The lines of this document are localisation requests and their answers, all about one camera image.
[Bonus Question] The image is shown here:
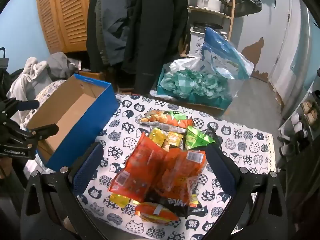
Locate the white appliance box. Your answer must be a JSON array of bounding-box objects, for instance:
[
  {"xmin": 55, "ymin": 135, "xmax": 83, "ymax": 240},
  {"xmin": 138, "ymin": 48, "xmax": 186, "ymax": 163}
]
[{"xmin": 187, "ymin": 26, "xmax": 208, "ymax": 58}]

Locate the blue plastic bag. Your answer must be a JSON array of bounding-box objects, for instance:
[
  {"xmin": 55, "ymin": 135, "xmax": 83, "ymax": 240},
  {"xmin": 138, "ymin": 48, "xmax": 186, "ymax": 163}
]
[{"xmin": 201, "ymin": 27, "xmax": 256, "ymax": 80}]

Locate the orange and green snack packet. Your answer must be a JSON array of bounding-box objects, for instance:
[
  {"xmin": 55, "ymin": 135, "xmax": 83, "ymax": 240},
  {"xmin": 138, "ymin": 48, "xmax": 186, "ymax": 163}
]
[{"xmin": 139, "ymin": 110, "xmax": 195, "ymax": 132}]

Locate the olive garment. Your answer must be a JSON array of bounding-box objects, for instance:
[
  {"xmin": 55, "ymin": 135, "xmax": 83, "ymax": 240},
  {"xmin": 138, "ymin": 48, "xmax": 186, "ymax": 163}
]
[{"xmin": 236, "ymin": 0, "xmax": 263, "ymax": 18}]

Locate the white fleece garment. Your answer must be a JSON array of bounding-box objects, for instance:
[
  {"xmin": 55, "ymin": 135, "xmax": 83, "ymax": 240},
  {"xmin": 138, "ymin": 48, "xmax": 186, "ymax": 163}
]
[{"xmin": 6, "ymin": 57, "xmax": 53, "ymax": 126}]

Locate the grey garment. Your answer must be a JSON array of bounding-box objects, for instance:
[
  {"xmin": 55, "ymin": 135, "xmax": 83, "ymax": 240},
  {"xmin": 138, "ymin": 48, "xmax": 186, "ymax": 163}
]
[{"xmin": 46, "ymin": 52, "xmax": 83, "ymax": 81}]

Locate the white shoe rack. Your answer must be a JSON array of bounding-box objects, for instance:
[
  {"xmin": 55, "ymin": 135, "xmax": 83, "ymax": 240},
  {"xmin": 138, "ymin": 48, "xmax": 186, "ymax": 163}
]
[{"xmin": 277, "ymin": 90, "xmax": 320, "ymax": 157}]

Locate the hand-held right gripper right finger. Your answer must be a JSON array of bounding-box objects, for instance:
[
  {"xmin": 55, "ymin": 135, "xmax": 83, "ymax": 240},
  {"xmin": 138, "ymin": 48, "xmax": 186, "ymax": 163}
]
[{"xmin": 205, "ymin": 128, "xmax": 287, "ymax": 220}]

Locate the black hanging coat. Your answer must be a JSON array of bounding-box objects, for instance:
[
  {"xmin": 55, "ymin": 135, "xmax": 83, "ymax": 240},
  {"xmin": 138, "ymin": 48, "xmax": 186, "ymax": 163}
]
[{"xmin": 85, "ymin": 0, "xmax": 105, "ymax": 72}]

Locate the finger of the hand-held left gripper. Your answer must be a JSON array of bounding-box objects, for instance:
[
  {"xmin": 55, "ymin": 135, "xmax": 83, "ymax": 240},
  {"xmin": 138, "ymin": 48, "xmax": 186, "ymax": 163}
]
[
  {"xmin": 26, "ymin": 124, "xmax": 59, "ymax": 141},
  {"xmin": 0, "ymin": 99, "xmax": 41, "ymax": 113}
]

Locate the grey blue hanging jacket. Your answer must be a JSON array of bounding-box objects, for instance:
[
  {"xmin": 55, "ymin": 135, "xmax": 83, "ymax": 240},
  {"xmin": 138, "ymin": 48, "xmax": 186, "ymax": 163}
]
[{"xmin": 96, "ymin": 0, "xmax": 131, "ymax": 67}]

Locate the small yellow snack packet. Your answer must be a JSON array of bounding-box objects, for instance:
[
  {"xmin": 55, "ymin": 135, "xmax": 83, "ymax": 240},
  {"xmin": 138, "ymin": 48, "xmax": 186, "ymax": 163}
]
[{"xmin": 109, "ymin": 192, "xmax": 140, "ymax": 208}]

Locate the white pot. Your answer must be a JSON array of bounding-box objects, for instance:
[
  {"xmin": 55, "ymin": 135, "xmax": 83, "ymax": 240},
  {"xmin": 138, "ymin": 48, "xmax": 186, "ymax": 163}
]
[{"xmin": 196, "ymin": 0, "xmax": 223, "ymax": 12}]

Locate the large dark hanging coat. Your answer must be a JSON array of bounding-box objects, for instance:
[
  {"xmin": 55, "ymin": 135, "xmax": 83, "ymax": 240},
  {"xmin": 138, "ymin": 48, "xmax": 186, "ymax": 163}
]
[{"xmin": 121, "ymin": 0, "xmax": 189, "ymax": 95}]

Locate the wooden louvre cabinet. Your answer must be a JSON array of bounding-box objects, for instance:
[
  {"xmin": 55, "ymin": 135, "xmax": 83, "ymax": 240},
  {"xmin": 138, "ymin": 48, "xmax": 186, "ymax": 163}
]
[{"xmin": 35, "ymin": 0, "xmax": 95, "ymax": 53}]

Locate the orange noodle packet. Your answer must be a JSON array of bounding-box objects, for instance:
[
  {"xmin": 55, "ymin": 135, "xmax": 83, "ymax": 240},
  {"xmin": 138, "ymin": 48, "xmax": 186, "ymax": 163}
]
[{"xmin": 135, "ymin": 202, "xmax": 181, "ymax": 223}]

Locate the white door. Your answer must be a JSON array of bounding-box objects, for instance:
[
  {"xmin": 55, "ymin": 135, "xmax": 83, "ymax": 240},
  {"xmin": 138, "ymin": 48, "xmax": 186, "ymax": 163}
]
[{"xmin": 269, "ymin": 0, "xmax": 314, "ymax": 107}]

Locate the wooden shelf rack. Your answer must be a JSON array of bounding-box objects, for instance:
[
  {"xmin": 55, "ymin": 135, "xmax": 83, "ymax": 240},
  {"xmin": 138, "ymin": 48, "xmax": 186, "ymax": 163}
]
[{"xmin": 182, "ymin": 0, "xmax": 242, "ymax": 58}]

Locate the shiny yellow snack packet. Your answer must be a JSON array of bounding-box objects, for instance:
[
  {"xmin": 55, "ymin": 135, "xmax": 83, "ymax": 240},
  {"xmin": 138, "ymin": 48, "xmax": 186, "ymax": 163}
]
[{"xmin": 149, "ymin": 127, "xmax": 168, "ymax": 148}]

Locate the cat print tablecloth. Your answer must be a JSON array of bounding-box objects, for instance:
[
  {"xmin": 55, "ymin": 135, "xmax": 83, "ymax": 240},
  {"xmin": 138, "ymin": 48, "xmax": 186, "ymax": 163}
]
[{"xmin": 21, "ymin": 80, "xmax": 278, "ymax": 240}]

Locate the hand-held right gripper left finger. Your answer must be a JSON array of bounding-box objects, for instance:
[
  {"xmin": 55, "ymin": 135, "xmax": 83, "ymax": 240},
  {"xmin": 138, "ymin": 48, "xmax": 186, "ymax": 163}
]
[{"xmin": 21, "ymin": 142, "xmax": 104, "ymax": 220}]

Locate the black bag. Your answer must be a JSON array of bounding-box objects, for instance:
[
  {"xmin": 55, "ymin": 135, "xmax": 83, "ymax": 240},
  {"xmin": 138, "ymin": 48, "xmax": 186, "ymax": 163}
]
[{"xmin": 0, "ymin": 67, "xmax": 25, "ymax": 100}]

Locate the black snack packet white print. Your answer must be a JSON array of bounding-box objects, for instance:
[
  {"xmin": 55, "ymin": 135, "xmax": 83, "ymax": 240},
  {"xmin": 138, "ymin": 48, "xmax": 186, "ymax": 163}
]
[{"xmin": 145, "ymin": 192, "xmax": 208, "ymax": 218}]

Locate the white plastic bag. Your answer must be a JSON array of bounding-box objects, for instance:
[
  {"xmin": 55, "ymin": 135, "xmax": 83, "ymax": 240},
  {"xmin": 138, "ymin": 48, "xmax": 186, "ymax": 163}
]
[{"xmin": 169, "ymin": 57, "xmax": 208, "ymax": 75}]

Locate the blue cardboard box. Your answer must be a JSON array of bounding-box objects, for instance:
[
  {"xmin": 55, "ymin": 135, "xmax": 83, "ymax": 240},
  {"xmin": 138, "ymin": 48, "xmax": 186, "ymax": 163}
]
[{"xmin": 26, "ymin": 74, "xmax": 122, "ymax": 172}]

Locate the wooden crate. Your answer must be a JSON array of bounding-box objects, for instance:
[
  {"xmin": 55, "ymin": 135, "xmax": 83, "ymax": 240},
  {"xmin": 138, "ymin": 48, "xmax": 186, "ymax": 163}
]
[{"xmin": 79, "ymin": 71, "xmax": 106, "ymax": 83}]

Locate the large orange snack packet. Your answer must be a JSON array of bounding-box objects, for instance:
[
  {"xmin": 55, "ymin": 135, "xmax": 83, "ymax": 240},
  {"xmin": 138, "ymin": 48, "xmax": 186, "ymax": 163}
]
[{"xmin": 109, "ymin": 132, "xmax": 171, "ymax": 203}]

